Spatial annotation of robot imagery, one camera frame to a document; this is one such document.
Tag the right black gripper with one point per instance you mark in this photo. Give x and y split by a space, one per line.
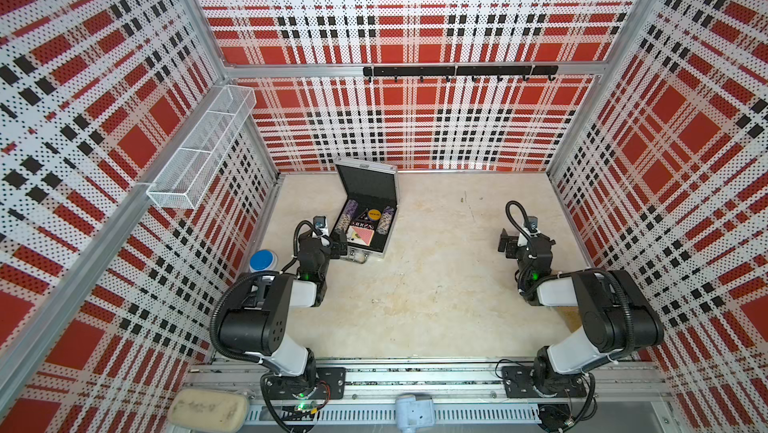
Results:
509 243

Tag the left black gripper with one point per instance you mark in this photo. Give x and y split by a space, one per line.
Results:
337 247

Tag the aluminium poker set case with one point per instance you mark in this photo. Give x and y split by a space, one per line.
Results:
373 185

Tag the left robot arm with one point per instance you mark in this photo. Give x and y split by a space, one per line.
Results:
250 321

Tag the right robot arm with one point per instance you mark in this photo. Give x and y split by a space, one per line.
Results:
616 318

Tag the left poker chip row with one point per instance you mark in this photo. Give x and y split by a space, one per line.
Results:
346 216

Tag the poker chip row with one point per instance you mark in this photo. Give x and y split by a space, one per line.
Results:
386 220
346 216

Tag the right poker chip row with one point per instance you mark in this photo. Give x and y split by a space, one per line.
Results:
386 220

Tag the playing card deck box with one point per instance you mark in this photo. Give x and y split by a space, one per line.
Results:
361 236

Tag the black triangular all-in button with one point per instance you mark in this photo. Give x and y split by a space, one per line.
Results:
363 215

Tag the blue white round button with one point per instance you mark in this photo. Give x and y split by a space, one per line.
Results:
263 260

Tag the beige sponge block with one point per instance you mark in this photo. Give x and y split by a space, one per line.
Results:
209 410

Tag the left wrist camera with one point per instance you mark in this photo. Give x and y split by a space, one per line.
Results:
321 225

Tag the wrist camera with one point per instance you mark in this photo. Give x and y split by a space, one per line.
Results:
321 225
532 225

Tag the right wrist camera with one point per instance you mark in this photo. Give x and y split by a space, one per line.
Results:
532 225

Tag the white wire mesh basket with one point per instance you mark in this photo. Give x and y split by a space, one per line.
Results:
186 177

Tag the black wall hook rail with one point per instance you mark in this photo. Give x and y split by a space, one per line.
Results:
524 71

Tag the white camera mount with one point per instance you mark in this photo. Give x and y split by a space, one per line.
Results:
414 412

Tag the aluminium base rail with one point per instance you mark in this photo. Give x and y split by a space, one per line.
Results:
466 392

